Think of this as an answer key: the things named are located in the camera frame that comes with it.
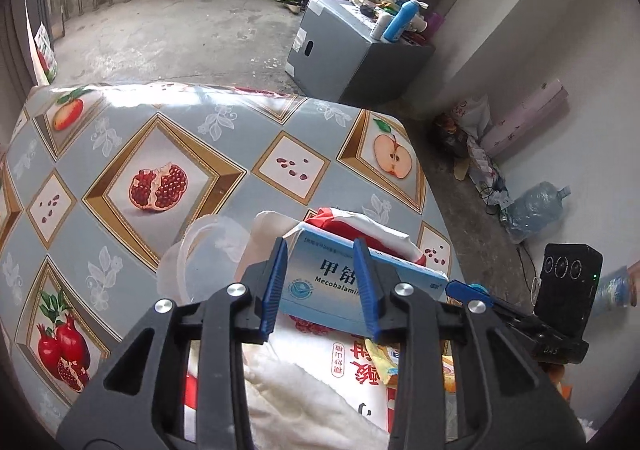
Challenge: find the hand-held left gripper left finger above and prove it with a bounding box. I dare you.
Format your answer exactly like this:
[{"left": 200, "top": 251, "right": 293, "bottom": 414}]
[{"left": 55, "top": 237, "right": 290, "bottom": 450}]

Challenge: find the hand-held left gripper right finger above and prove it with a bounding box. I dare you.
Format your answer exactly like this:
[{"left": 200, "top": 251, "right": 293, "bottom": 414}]
[{"left": 352, "top": 237, "right": 588, "bottom": 450}]

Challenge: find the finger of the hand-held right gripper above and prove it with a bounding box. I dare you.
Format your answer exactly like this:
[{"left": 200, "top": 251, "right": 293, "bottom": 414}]
[{"left": 445, "top": 280, "right": 538, "bottom": 331}]

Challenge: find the blue white medicine box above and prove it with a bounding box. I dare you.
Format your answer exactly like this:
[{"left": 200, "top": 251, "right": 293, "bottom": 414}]
[{"left": 277, "top": 222, "right": 448, "bottom": 335}]

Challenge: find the red white packet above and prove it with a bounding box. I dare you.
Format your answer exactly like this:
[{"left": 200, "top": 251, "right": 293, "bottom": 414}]
[{"left": 305, "top": 207, "right": 426, "bottom": 265}]

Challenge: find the crumpled clear plastic bottle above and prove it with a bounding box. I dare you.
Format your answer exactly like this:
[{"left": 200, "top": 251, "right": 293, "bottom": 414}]
[{"left": 595, "top": 264, "right": 640, "bottom": 315}]

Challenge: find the yellow snack wrapper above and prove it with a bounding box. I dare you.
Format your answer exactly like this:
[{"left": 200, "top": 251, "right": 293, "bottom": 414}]
[{"left": 364, "top": 337, "right": 458, "bottom": 393}]

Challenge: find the white red printed sack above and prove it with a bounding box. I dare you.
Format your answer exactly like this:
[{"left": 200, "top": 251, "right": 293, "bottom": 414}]
[{"left": 240, "top": 210, "right": 461, "bottom": 436}]

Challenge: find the large clear water jug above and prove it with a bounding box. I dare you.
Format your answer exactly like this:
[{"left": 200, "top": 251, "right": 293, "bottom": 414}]
[{"left": 502, "top": 181, "right": 572, "bottom": 244}]

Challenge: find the cream fluffy blanket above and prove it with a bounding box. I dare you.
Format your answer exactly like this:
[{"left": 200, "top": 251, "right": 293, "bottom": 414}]
[{"left": 185, "top": 345, "right": 391, "bottom": 450}]

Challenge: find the pile of plastic bags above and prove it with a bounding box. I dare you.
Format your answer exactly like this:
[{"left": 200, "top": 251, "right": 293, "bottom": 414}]
[{"left": 432, "top": 97, "right": 511, "bottom": 205}]

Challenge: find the fruit print tablecloth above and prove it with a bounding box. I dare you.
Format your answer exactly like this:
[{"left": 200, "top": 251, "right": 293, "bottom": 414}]
[{"left": 0, "top": 82, "right": 466, "bottom": 436}]

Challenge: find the grey cabinet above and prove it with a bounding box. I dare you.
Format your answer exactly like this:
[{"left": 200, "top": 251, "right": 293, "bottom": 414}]
[{"left": 286, "top": 0, "right": 436, "bottom": 104}]

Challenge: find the white bottle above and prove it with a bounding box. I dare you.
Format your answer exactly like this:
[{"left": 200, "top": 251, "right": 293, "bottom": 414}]
[{"left": 370, "top": 12, "right": 393, "bottom": 40}]

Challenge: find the blue bottle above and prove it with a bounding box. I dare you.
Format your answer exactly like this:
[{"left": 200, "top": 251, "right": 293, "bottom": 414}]
[{"left": 382, "top": 0, "right": 423, "bottom": 43}]

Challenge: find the green printed carton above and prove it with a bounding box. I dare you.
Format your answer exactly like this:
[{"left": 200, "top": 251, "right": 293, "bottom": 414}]
[{"left": 34, "top": 24, "right": 58, "bottom": 83}]

